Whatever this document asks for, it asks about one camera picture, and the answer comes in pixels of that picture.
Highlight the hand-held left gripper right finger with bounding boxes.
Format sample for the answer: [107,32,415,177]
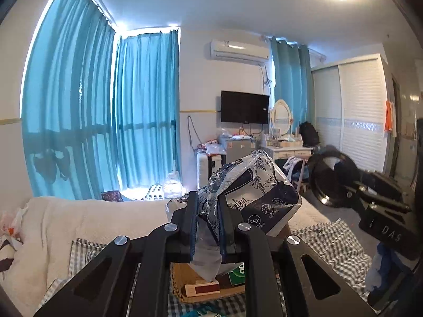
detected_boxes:
[218,194,377,317]

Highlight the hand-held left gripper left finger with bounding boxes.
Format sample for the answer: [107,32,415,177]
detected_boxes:
[33,192,199,317]

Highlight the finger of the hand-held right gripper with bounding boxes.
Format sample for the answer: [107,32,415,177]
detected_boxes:
[356,168,408,195]
[342,183,413,215]

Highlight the black ring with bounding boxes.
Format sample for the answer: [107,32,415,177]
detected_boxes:
[307,144,362,209]

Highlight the navy floral tissue packet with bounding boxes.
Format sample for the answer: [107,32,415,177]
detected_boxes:
[167,150,302,283]

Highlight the cardboard box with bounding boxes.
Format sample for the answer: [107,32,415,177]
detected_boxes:
[169,225,291,304]

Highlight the small green box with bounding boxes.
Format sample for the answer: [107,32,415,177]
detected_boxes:
[228,263,246,286]

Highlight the clear water jug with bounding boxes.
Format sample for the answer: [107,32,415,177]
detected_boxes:
[163,172,182,199]

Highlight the pack of water bottles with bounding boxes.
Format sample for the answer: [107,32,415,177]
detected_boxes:
[144,185,166,200]

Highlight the white floor appliance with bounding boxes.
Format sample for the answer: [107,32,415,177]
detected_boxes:
[196,153,227,190]

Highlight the red and white box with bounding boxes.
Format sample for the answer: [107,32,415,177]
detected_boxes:
[184,281,221,299]

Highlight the grey checkered cloth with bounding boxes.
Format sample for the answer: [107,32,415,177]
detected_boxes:
[40,218,374,317]

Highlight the orange hanging cloth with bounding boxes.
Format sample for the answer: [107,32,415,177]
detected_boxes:
[384,99,397,137]

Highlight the white sliding wardrobe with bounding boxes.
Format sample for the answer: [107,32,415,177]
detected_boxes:
[311,53,389,175]

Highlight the teal fluffy cloth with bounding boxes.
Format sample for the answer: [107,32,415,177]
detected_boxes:
[183,307,220,317]

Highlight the clothes on chair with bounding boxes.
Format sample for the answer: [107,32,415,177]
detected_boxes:
[283,156,309,190]

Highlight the red and white packets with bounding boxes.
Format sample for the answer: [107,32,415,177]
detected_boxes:
[197,140,227,156]

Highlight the dark patterned cushion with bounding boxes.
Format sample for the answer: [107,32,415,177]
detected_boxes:
[101,190,123,203]

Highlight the black backpack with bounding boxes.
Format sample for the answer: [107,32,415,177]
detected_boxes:
[297,121,320,147]

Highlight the silver mini fridge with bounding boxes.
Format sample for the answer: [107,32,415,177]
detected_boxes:
[225,138,253,172]

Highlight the white dressing table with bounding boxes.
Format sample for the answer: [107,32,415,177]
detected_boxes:
[261,139,314,163]

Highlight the white blanket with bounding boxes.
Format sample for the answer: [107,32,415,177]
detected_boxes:
[0,188,333,286]

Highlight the black television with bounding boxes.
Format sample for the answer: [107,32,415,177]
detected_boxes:
[220,90,269,124]

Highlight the narrow blue curtain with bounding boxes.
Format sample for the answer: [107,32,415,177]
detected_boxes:
[269,36,313,136]

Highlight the white plastic bag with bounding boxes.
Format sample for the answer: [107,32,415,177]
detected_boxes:
[0,205,27,248]

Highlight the white air conditioner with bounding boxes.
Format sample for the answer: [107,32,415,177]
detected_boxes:
[209,39,270,67]

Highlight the wide blue curtain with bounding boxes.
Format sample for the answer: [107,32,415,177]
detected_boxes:
[20,0,116,202]

